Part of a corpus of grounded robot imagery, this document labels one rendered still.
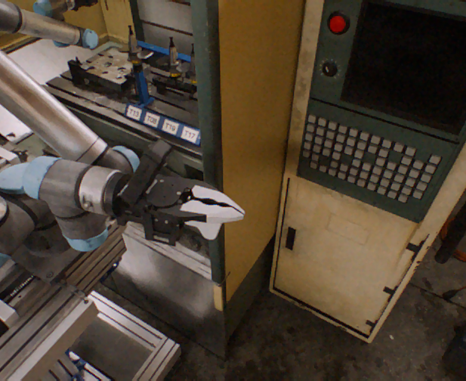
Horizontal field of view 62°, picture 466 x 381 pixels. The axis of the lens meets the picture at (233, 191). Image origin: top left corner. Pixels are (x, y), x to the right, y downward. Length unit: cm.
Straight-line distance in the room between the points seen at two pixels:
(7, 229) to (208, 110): 50
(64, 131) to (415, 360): 201
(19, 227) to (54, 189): 33
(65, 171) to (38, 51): 238
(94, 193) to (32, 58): 238
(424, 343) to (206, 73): 193
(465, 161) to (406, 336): 132
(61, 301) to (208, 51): 74
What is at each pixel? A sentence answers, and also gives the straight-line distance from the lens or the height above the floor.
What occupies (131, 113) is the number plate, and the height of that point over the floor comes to 93.
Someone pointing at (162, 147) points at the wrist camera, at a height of 167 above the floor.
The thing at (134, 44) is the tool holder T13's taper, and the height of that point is 125.
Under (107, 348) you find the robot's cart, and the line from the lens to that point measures 203.
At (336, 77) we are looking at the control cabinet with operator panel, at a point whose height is 145.
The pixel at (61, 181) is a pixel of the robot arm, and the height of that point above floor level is 159.
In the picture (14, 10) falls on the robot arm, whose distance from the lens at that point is 154.
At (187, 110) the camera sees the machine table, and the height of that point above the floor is 89.
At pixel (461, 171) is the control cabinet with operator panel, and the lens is 129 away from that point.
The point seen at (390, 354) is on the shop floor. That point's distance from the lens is 231.
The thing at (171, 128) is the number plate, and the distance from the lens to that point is 183.
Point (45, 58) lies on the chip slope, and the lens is 297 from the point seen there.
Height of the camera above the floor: 201
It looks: 46 degrees down
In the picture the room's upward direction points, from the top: straight up
